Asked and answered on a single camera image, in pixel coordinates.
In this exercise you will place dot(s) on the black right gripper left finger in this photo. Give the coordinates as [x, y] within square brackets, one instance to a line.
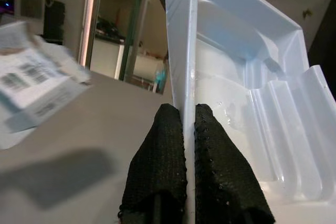
[157, 171]

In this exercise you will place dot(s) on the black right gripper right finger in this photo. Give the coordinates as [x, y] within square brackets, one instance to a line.
[220, 179]

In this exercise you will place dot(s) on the clear plastic tray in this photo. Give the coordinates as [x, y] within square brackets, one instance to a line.
[236, 37]

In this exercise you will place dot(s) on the white carton with barcodes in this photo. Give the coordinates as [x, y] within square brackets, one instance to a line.
[31, 77]

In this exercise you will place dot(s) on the black hanging bag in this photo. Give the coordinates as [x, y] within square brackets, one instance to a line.
[54, 19]

